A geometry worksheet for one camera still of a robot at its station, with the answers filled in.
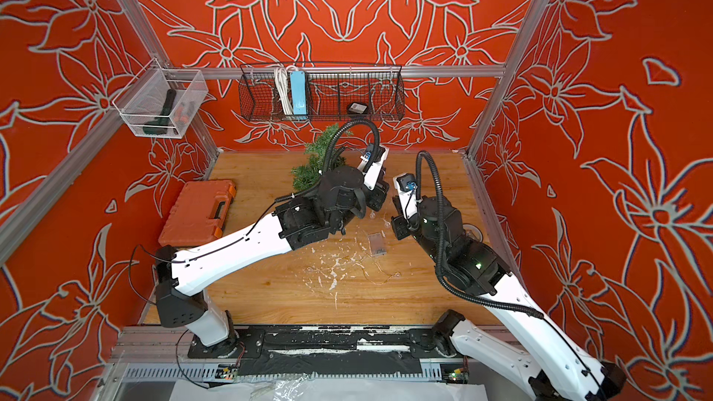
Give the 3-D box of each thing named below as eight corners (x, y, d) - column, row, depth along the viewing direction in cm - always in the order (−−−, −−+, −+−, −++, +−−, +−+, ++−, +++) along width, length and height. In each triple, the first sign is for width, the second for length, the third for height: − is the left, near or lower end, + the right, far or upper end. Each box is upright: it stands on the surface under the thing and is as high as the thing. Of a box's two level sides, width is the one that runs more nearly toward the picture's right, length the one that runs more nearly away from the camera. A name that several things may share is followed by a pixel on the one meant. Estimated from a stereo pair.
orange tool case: (164, 247, 94) (155, 240, 89) (192, 189, 110) (185, 180, 105) (218, 247, 94) (211, 240, 89) (238, 189, 110) (233, 180, 105)
